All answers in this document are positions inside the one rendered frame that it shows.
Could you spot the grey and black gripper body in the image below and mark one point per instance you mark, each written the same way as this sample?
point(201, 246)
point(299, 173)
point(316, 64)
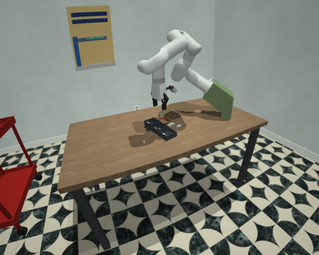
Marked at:
point(158, 90)

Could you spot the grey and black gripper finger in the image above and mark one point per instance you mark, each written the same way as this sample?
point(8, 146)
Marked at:
point(155, 102)
point(164, 104)

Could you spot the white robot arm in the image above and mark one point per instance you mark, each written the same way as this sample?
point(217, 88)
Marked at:
point(178, 42)

